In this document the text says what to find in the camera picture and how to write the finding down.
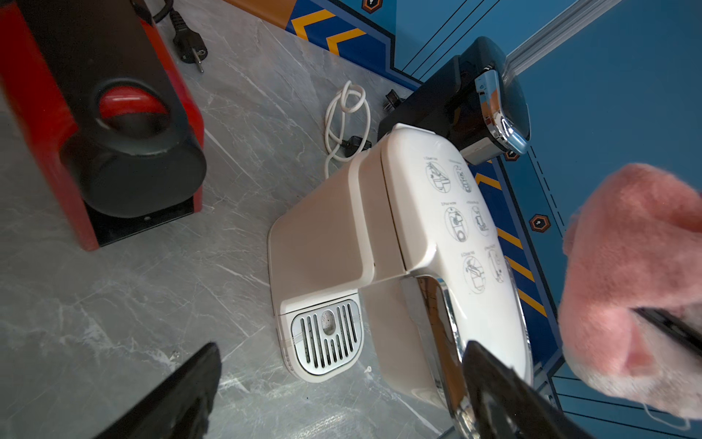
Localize white power cable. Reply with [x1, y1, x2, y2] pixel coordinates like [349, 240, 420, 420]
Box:
[322, 80, 373, 179]

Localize white coffee machine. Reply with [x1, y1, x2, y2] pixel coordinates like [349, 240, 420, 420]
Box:
[268, 124, 533, 438]

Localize black coiled power cable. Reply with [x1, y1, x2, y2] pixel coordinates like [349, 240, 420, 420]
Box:
[152, 0, 210, 74]

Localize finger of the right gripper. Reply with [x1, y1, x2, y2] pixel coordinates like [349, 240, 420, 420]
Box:
[634, 307, 701, 357]

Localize black coffee machine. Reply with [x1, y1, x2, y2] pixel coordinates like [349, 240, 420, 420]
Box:
[378, 37, 531, 165]

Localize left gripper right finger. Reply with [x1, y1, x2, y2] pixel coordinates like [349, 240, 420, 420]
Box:
[463, 341, 590, 439]

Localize pink towel cloth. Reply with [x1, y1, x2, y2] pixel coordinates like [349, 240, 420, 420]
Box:
[559, 164, 701, 421]

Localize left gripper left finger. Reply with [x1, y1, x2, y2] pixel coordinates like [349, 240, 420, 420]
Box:
[97, 342, 222, 439]

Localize red Nespresso coffee machine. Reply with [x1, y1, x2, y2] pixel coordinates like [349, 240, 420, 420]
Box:
[1, 1, 208, 251]

